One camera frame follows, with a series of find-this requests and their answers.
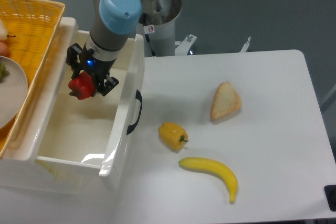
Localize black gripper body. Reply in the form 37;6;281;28
66;43;115;81

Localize toasted bread slice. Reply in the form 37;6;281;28
210;82;242;120

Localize white drawer cabinet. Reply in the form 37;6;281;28
1;156;86;194

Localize red bell pepper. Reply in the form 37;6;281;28
68;71;95;100

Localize open white upper drawer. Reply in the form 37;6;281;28
2;17;144;190

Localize yellow banana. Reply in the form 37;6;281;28
178;157;238;204

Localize yellow woven basket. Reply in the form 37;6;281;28
1;0;65;157

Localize black table corner socket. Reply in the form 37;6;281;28
324;185;336;212

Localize white pear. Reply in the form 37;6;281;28
0;19;16;41

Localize pink peach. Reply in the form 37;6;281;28
0;41;9;57

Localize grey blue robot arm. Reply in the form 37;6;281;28
66;0;182;100

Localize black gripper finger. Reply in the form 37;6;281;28
93;75;119;97
71;64;82;80

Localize grey plate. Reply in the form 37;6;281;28
1;56;28;128

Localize black drawer handle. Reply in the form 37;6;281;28
127;89;143;135

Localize black cable on pedestal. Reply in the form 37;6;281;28
143;14;158;57

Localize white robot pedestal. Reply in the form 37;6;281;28
135;0;251;58

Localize yellow bell pepper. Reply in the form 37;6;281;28
158;122;188;151

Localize green grapes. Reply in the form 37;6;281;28
0;62;9;82

